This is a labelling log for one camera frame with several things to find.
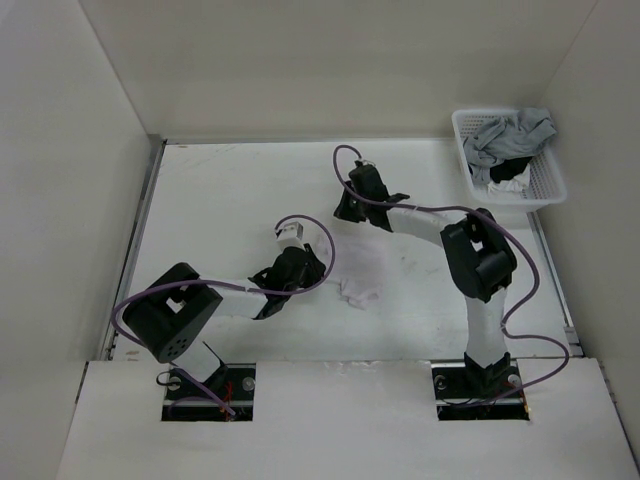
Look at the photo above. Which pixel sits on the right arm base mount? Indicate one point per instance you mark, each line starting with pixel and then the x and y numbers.
pixel 465 392

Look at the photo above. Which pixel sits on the white plastic laundry basket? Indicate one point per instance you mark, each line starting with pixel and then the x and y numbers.
pixel 546 186

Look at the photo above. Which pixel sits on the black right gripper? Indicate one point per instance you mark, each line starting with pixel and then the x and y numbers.
pixel 343 211

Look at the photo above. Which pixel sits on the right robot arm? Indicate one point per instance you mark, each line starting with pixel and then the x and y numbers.
pixel 479 259

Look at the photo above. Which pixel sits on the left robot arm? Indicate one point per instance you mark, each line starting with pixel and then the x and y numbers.
pixel 169 321

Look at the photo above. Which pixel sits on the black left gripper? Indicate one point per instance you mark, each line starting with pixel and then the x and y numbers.
pixel 316 269

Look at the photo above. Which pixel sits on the white garment in basket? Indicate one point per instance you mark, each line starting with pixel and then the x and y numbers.
pixel 514 186

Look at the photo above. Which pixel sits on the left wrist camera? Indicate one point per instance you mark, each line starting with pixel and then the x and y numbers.
pixel 290 235

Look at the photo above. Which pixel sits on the grey tank top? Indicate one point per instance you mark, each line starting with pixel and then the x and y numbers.
pixel 523 134

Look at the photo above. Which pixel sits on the white tank top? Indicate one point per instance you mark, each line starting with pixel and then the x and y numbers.
pixel 373 269

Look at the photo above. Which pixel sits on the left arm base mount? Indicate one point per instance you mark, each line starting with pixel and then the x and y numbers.
pixel 233 384

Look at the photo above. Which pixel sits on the black tank top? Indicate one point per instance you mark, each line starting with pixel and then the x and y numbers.
pixel 509 169

